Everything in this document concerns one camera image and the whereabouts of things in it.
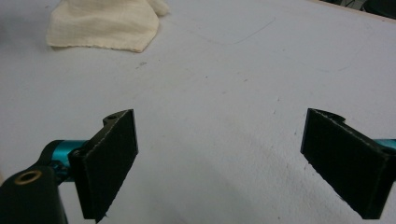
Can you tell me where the white foam mat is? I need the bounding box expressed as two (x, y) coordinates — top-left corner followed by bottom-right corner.
(0, 0), (396, 224)

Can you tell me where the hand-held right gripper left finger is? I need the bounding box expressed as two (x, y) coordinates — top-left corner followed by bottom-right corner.
(67, 108), (139, 224)

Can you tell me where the cream checked cloth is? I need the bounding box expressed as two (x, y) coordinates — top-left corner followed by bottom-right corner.
(46, 0), (171, 53)

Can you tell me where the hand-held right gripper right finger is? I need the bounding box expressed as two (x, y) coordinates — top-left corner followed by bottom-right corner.
(300, 107), (396, 220)

